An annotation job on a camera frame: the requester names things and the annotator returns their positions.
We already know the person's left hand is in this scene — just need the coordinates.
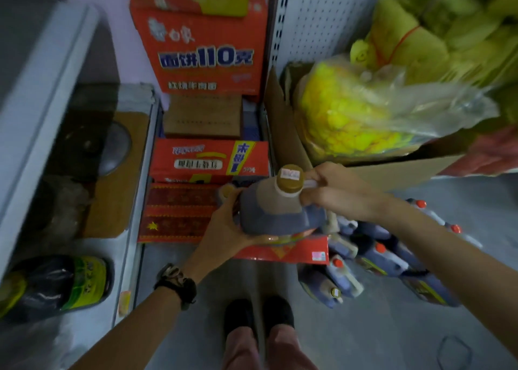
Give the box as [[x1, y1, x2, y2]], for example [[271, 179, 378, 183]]
[[183, 187, 280, 282]]

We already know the person's right hand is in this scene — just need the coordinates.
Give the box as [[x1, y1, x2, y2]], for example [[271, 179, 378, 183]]
[[299, 162, 391, 223]]

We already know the dark sauce jug brown cap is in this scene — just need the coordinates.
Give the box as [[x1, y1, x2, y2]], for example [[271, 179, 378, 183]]
[[216, 164, 328, 246]]

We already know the person's right forearm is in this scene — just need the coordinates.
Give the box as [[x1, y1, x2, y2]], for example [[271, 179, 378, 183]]
[[377, 198, 518, 359]]

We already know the person's left forearm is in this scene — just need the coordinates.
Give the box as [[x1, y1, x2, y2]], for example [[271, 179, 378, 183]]
[[68, 279, 191, 370]]

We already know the dark red patterned box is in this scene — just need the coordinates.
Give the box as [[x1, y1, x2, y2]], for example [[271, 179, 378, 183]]
[[138, 182, 243, 244]]

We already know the flat red box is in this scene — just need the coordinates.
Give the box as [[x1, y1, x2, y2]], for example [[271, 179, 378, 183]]
[[234, 235, 329, 265]]

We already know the red carton yellow label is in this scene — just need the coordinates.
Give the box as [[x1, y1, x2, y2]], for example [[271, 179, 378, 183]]
[[148, 138, 271, 184]]

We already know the open cardboard box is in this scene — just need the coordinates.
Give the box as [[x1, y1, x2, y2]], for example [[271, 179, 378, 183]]
[[263, 61, 463, 193]]

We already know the clear bag of yellow goods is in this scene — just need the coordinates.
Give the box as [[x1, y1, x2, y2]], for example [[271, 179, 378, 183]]
[[293, 55, 501, 161]]

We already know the brown cardboard box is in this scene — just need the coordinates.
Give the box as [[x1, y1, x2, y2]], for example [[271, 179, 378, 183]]
[[163, 93, 244, 140]]

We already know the cluster of sauce jugs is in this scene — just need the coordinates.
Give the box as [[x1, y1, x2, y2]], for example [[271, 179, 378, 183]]
[[297, 198, 485, 310]]

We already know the black wrist watch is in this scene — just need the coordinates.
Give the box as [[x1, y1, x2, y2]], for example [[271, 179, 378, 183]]
[[153, 262, 198, 311]]

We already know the brown wooden board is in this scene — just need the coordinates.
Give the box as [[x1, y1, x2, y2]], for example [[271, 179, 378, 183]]
[[79, 112, 151, 239]]

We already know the person's left black shoe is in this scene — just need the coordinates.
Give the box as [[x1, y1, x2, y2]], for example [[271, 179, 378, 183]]
[[223, 299, 257, 339]]

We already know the person's black shoe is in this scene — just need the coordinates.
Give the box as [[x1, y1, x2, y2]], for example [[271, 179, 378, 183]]
[[223, 299, 257, 339], [263, 296, 295, 331]]

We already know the person's right black shoe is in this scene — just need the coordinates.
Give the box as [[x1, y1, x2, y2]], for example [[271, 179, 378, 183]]
[[263, 296, 295, 331]]

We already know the dark round lid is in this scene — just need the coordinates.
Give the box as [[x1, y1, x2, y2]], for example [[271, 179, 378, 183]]
[[96, 122, 133, 177]]

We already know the person's left leg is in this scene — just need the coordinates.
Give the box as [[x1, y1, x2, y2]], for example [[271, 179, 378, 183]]
[[222, 327, 262, 370]]

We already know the person's leg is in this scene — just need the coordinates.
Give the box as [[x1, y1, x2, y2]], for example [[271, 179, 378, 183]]
[[222, 327, 262, 370], [265, 324, 321, 370]]

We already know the person's right leg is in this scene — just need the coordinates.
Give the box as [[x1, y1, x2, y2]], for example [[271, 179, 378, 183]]
[[265, 324, 321, 370]]

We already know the large orange carton blue print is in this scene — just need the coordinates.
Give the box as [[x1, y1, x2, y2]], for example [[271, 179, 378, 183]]
[[130, 0, 268, 96]]

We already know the crumpled clear plastic bag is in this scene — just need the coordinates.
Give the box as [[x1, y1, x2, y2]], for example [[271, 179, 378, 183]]
[[36, 175, 91, 246]]

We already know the white pegboard shelf panel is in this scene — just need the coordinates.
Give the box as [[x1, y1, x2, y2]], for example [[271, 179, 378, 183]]
[[266, 0, 405, 76]]

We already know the dark bottle green label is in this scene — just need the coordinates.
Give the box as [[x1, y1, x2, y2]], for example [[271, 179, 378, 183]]
[[0, 255, 115, 323]]

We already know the white chest freezer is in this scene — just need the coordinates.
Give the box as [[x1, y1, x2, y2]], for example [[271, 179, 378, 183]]
[[0, 1, 163, 370]]

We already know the pile of yellow paper bundles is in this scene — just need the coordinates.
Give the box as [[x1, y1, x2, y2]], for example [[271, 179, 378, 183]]
[[350, 0, 518, 128]]

